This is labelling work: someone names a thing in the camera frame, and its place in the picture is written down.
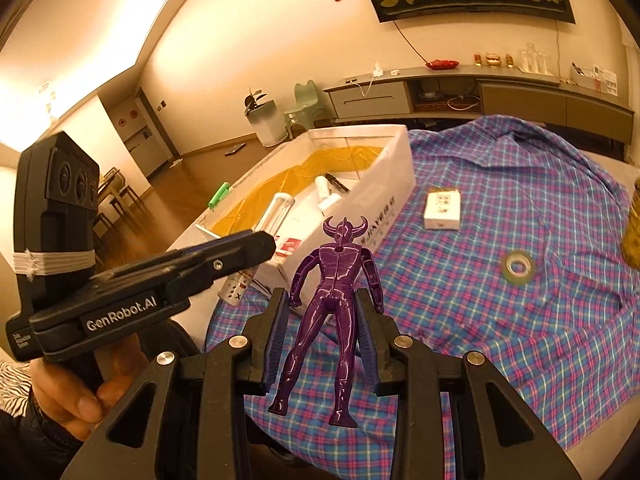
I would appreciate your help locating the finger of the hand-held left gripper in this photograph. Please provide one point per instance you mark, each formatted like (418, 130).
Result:
(165, 260)
(235, 252)

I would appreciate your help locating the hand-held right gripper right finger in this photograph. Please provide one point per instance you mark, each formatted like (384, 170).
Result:
(368, 347)

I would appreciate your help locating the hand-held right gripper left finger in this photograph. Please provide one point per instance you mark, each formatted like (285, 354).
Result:
(277, 330)

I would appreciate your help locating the purple horned toy figure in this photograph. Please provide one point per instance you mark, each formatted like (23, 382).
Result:
(332, 285)

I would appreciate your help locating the white cardboard box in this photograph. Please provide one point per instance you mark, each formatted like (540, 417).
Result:
(380, 200)

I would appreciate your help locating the white tray with small items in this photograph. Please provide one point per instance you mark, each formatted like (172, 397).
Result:
(595, 77)

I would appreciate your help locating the person's left hand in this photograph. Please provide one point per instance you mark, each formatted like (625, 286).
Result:
(65, 400)

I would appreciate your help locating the white can with red marks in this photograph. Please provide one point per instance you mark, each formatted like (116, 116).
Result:
(235, 289)

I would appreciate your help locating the clear plastic tube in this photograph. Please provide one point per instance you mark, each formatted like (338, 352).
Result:
(274, 215)

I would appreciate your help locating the red and white packet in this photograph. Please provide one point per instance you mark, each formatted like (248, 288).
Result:
(289, 246)

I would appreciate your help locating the green plastic clip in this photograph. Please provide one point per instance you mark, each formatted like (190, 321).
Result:
(219, 196)

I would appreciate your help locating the wooden chair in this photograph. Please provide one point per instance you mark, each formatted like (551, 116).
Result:
(116, 192)

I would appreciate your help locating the flat dark item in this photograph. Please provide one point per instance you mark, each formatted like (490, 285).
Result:
(235, 149)

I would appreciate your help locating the small white bottle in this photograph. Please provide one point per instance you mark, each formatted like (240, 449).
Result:
(325, 192)

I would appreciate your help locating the black pen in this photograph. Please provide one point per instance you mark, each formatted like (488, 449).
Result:
(339, 183)

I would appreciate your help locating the tall wardrobe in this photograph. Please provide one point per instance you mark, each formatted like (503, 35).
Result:
(145, 132)

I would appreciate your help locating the potted plant in white pot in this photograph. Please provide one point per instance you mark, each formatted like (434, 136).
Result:
(265, 122)

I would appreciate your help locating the blue plaid shirt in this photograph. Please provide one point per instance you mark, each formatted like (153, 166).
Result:
(500, 310)

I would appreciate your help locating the zebra print cloth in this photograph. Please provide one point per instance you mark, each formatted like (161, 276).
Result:
(12, 385)

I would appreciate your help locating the small white labelled box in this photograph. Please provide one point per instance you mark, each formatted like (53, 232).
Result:
(442, 210)

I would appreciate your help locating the clear tape roll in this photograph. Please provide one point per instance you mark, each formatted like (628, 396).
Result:
(508, 267)

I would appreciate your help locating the green plastic stool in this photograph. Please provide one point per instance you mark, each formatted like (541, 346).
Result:
(306, 107)

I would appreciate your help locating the red dish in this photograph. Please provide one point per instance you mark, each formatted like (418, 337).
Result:
(442, 64)

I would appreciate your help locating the long grey media cabinet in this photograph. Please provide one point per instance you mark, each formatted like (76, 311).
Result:
(520, 97)

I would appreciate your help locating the gold ornaments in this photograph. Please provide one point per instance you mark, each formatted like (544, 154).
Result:
(493, 59)

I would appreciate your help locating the clear glass cups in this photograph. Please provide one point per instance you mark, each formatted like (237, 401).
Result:
(535, 59)

